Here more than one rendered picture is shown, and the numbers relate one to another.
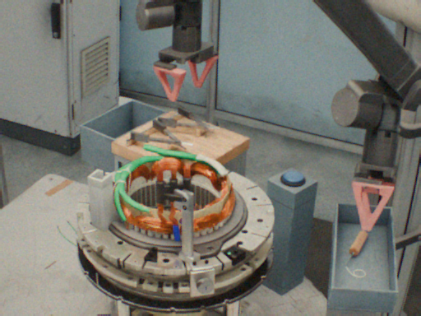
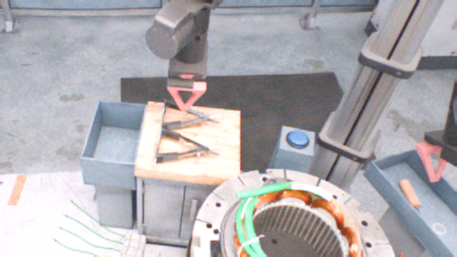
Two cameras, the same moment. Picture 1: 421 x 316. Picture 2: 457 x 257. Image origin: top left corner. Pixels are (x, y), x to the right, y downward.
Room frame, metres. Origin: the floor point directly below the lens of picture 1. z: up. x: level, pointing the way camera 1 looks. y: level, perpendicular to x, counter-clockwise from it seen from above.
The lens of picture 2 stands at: (0.76, 0.44, 1.73)
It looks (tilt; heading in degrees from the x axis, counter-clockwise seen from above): 48 degrees down; 328
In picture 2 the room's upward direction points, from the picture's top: 3 degrees clockwise
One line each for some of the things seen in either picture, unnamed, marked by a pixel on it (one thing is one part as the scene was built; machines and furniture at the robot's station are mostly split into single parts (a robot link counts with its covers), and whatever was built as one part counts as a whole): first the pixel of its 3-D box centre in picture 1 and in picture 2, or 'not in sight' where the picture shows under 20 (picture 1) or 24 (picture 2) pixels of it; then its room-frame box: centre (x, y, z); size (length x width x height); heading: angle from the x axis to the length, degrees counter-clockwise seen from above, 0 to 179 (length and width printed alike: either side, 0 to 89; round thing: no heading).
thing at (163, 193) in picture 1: (173, 189); not in sight; (0.83, 0.06, 1.21); 0.04 x 0.04 x 0.03; 60
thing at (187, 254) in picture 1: (189, 226); not in sight; (0.82, 0.04, 1.15); 0.03 x 0.02 x 0.12; 52
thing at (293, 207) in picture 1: (286, 234); (283, 176); (1.17, -0.14, 0.91); 0.07 x 0.07 x 0.25; 45
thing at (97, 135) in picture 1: (125, 177); (118, 172); (1.34, 0.20, 0.92); 0.17 x 0.11 x 0.28; 145
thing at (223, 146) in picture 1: (180, 145); (190, 142); (1.25, 0.07, 1.05); 0.20 x 0.19 x 0.02; 55
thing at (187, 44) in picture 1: (187, 39); (189, 45); (1.30, 0.07, 1.26); 0.10 x 0.07 x 0.07; 147
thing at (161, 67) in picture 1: (177, 76); (186, 86); (1.27, 0.08, 1.19); 0.07 x 0.07 x 0.09; 57
